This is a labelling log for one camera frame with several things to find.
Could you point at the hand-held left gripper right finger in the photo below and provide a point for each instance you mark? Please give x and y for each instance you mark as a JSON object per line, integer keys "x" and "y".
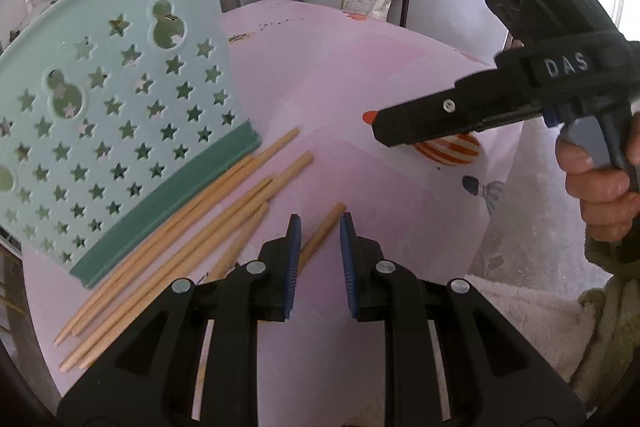
{"x": 348, "y": 257}

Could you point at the person's right hand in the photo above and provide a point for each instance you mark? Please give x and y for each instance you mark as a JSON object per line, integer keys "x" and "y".
{"x": 595, "y": 202}

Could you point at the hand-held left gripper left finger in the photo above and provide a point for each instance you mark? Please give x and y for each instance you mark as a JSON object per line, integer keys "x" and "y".
{"x": 293, "y": 257}

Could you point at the black metal stand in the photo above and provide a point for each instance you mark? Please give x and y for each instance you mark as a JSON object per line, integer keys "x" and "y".
{"x": 404, "y": 4}

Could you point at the light green star-hole utensil basket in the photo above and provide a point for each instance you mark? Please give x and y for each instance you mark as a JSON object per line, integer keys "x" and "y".
{"x": 100, "y": 7}

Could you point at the person's right forearm olive sleeve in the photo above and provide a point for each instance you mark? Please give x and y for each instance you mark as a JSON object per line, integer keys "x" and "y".
{"x": 615, "y": 307}

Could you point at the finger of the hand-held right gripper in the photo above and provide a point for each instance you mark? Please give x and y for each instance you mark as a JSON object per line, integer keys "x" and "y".
{"x": 425, "y": 122}

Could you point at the white fleece garment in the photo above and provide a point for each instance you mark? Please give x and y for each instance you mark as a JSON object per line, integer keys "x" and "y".
{"x": 525, "y": 332}

